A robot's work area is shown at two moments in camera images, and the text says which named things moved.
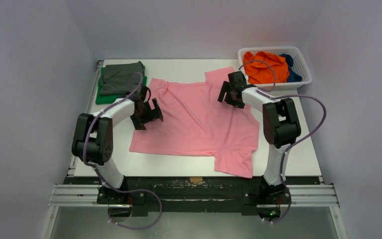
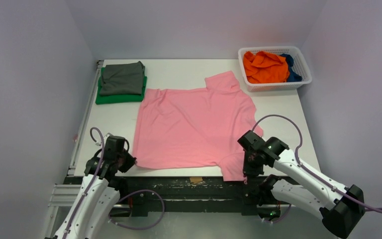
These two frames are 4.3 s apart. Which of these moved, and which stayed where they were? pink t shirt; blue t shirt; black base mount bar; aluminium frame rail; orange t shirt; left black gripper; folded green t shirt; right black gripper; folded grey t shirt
Moved: right black gripper; left black gripper; pink t shirt
Stayed: black base mount bar; aluminium frame rail; folded grey t shirt; orange t shirt; folded green t shirt; blue t shirt
